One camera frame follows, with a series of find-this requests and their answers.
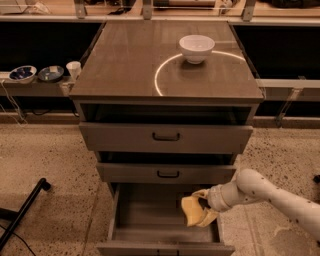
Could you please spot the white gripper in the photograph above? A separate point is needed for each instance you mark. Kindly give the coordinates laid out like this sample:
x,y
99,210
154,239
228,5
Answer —
x,y
215,199

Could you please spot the yellow sponge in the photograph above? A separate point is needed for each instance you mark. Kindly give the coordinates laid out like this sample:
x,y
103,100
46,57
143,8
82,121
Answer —
x,y
192,210

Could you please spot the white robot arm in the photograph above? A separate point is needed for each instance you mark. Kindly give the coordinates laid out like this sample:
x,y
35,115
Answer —
x,y
248,187

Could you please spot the bottom grey drawer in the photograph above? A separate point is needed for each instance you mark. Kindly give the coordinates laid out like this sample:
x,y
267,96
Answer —
x,y
148,221

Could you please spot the grey drawer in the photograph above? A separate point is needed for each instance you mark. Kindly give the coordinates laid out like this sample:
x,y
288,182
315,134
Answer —
x,y
199,139
147,173
148,221

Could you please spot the middle grey drawer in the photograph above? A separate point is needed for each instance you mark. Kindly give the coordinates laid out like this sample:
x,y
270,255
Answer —
x,y
147,173

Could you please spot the grey three-drawer cabinet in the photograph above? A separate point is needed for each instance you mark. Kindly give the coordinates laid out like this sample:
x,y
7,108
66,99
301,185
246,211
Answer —
x,y
136,74

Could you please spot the top grey drawer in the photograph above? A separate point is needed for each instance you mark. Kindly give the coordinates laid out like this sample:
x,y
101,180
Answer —
x,y
199,139

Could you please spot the white bowl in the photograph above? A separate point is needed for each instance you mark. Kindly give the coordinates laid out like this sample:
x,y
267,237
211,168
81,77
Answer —
x,y
196,48

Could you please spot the low side shelf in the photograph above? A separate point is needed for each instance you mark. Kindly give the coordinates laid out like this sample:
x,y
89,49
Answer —
x,y
36,88

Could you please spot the white paper cup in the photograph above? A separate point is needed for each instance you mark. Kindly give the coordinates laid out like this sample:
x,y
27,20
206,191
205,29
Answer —
x,y
74,68

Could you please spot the black stand leg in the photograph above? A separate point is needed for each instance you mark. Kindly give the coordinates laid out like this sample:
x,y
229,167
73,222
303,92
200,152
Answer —
x,y
15,217

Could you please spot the dark blue plate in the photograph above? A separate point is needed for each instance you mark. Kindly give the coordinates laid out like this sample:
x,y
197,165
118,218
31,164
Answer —
x,y
51,74

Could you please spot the blue patterned bowl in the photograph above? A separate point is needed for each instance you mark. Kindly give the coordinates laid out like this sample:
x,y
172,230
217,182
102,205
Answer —
x,y
23,74

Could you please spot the black drawer handle middle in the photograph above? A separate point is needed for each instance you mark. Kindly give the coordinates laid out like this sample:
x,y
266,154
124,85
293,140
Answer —
x,y
169,175

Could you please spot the black drawer handle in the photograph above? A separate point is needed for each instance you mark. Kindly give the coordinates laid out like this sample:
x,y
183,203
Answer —
x,y
169,175
159,137

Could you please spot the black drawer handle top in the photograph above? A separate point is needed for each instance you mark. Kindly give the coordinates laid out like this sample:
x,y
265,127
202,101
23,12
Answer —
x,y
159,137

